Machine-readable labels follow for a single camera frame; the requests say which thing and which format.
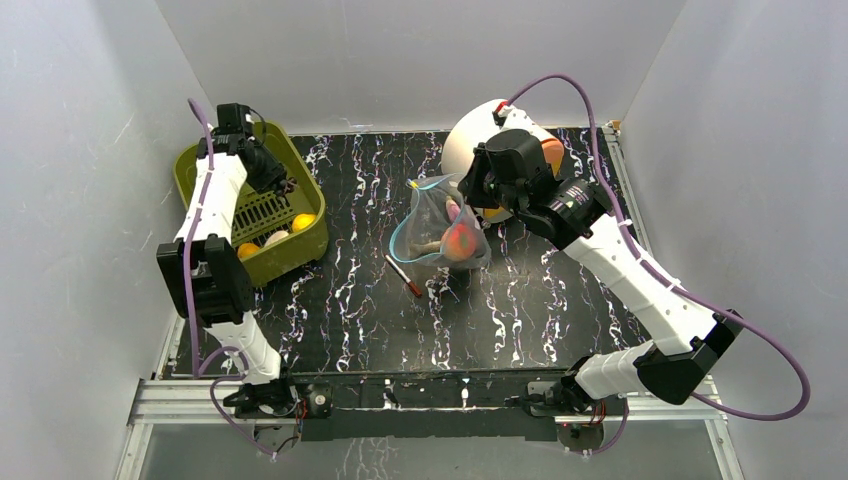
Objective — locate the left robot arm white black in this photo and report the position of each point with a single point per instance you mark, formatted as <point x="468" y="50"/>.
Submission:
<point x="207" y="281"/>

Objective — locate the black toy grape bunch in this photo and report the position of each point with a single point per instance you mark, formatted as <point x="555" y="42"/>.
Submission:
<point x="285" y="186"/>

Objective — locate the purple toy eggplant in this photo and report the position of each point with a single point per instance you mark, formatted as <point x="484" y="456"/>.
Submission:
<point x="453" y="209"/>

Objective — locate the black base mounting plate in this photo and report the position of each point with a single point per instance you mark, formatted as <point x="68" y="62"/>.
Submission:
<point x="529" y="403"/>

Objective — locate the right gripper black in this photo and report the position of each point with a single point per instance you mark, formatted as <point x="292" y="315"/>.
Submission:
<point x="473" y="183"/>

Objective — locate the clear zip top bag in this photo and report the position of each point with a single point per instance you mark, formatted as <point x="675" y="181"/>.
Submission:
<point x="427" y="221"/>

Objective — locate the white orange cylindrical appliance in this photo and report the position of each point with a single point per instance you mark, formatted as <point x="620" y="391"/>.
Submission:
<point x="467" y="136"/>

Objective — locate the yellow toy lemon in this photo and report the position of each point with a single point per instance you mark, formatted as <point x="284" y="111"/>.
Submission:
<point x="302" y="221"/>

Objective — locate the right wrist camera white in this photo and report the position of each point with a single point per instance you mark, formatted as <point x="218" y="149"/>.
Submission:
<point x="508" y="117"/>

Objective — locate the white round toy food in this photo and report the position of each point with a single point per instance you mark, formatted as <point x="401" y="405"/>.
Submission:
<point x="275" y="237"/>

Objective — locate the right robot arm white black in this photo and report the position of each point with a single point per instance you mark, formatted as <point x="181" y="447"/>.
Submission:
<point x="686" y="340"/>

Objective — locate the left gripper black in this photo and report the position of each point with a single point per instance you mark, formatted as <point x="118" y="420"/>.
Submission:
<point x="273" y="174"/>

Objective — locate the small orange toy fruit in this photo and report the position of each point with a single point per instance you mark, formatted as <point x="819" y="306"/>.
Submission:
<point x="247" y="249"/>

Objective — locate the red white marker pen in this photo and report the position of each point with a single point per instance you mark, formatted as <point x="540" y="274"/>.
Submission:
<point x="409" y="283"/>

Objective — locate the olive green plastic basket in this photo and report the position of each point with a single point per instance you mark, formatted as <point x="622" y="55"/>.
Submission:
<point x="257" y="216"/>

